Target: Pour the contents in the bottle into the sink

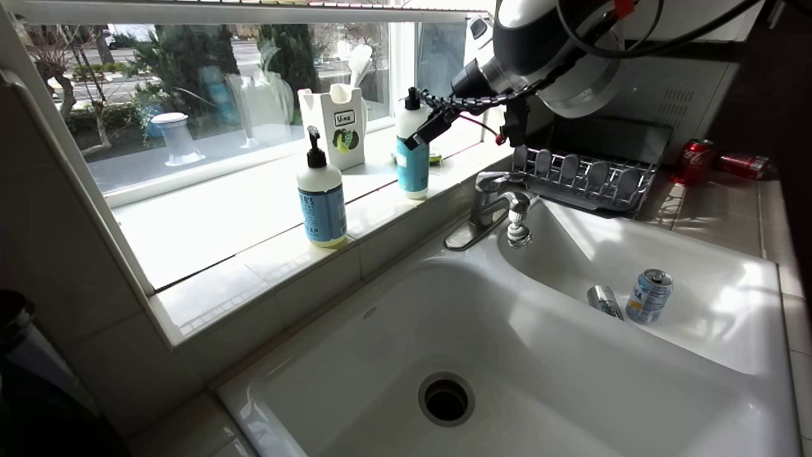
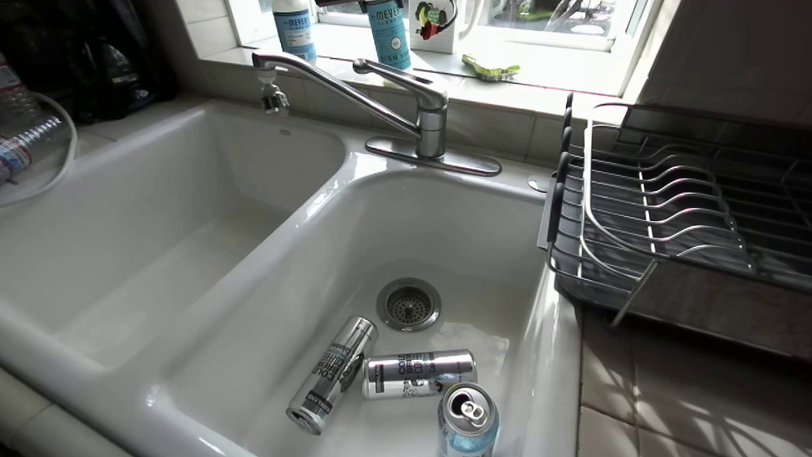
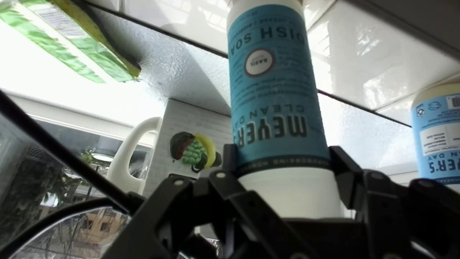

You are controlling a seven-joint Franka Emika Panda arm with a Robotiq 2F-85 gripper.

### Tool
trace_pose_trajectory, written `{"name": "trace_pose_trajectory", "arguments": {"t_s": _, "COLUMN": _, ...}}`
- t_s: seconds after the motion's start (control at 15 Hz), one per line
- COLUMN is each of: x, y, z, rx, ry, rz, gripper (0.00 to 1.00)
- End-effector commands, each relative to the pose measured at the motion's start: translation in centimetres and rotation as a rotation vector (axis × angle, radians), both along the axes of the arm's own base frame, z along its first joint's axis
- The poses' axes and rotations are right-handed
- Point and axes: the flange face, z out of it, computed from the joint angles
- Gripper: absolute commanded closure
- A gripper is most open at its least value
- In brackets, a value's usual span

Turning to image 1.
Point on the open sink drain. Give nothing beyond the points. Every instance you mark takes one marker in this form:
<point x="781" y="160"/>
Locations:
<point x="446" y="398"/>

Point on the white dish brush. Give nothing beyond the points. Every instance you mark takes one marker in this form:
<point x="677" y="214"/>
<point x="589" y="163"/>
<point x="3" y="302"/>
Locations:
<point x="358" y="64"/>

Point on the white ceramic brush holder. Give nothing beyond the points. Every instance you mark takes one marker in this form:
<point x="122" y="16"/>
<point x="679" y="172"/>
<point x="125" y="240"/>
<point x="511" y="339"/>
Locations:
<point x="333" y="118"/>

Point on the white framed window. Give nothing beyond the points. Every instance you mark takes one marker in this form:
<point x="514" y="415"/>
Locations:
<point x="193" y="210"/>

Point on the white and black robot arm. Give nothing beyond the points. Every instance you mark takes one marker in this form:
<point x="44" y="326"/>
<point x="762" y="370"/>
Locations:
<point x="575" y="42"/>

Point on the chrome sink faucet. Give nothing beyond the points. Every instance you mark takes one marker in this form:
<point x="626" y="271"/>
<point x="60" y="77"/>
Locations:
<point x="490" y="207"/>

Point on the light blue drink can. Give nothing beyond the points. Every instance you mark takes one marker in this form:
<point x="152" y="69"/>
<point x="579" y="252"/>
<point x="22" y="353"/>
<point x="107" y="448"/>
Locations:
<point x="650" y="294"/>

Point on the pump soap bottle blue label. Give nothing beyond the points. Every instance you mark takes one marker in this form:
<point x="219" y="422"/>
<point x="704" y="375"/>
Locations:
<point x="322" y="203"/>

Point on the white outdoor pedestal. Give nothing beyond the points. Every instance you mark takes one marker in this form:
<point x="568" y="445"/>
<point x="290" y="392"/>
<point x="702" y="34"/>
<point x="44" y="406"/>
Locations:
<point x="176" y="135"/>

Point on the dark container with lid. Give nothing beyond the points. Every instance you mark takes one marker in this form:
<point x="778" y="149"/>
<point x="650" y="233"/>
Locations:
<point x="42" y="396"/>

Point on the red drink can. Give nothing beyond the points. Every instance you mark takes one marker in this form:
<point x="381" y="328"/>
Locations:
<point x="745" y="166"/>
<point x="700" y="160"/>

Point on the white double basin sink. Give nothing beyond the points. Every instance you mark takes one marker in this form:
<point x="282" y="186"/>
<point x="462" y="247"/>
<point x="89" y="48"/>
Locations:
<point x="542" y="356"/>

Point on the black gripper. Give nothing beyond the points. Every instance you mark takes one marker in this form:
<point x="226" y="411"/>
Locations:
<point x="483" y="80"/>

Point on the blue label dish soap bottle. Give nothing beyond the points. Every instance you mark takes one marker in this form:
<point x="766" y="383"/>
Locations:
<point x="413" y="166"/>

